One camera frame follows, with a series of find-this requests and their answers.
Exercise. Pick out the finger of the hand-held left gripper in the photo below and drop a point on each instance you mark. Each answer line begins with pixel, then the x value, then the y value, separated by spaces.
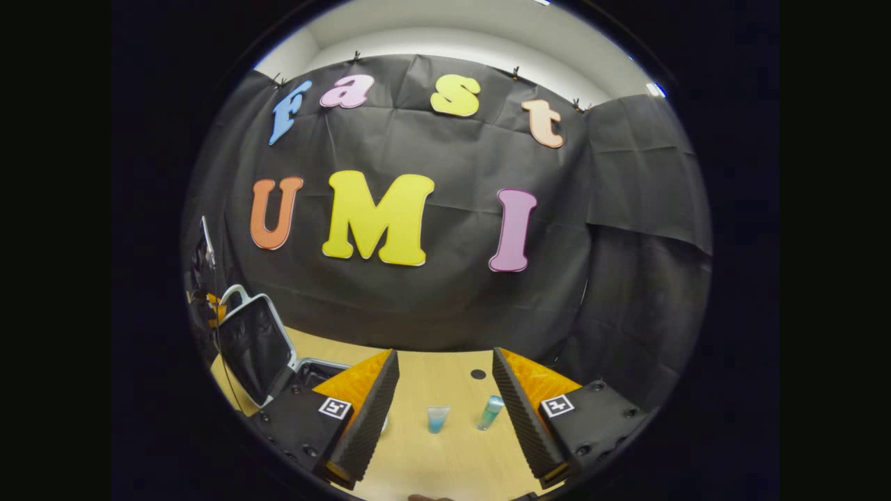
pixel 216 309

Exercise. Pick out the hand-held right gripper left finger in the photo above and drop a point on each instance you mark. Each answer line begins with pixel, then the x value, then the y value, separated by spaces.
pixel 369 417

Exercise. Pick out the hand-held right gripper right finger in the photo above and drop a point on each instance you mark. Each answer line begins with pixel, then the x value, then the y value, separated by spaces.
pixel 522 417

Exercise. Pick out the teal skin care bottle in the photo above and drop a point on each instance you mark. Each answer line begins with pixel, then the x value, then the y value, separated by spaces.
pixel 490 412

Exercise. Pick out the light blue suitcase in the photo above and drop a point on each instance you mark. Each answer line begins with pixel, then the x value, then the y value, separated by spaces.
pixel 254 348

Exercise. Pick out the small clear blue cup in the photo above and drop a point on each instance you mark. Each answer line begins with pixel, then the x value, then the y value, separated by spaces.
pixel 438 419

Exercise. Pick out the black backdrop cloth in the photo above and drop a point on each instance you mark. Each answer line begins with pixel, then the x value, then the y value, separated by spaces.
pixel 452 299

